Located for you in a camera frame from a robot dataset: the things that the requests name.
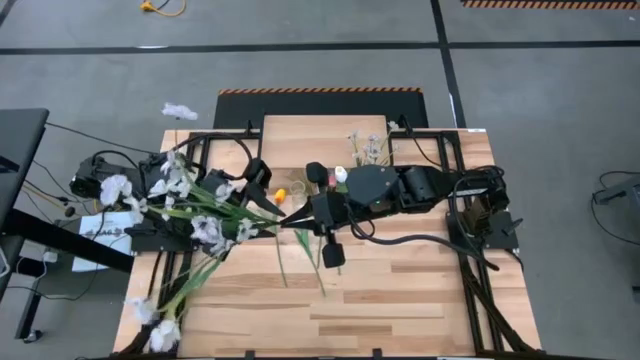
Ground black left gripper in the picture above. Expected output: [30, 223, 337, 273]
[234, 157, 287, 236]

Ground black desk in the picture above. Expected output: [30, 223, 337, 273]
[0, 107, 136, 346]

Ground yellow extension cable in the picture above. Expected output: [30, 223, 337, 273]
[139, 0, 188, 18]

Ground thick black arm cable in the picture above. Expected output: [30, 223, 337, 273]
[172, 131, 255, 182]
[347, 207, 501, 274]

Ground white paper sheet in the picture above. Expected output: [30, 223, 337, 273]
[71, 210, 139, 274]

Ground black floor cable loop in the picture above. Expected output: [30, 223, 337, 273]
[589, 170, 640, 247]

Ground grey stand foot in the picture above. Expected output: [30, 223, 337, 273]
[593, 174, 640, 207]

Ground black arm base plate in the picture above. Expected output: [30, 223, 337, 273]
[446, 209, 524, 251]
[130, 211, 204, 253]

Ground white blossom spray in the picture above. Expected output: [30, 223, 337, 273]
[98, 102, 281, 354]
[347, 119, 401, 169]

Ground black aluminium table frame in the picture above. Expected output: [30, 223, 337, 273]
[117, 127, 541, 360]

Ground white artificial tulip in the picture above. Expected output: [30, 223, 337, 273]
[333, 165, 351, 195]

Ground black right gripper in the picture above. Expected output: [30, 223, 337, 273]
[280, 161, 354, 270]

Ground thin black cable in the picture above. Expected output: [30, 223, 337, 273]
[405, 130, 454, 174]

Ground wooden shelf black legs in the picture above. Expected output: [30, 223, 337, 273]
[244, 114, 411, 170]

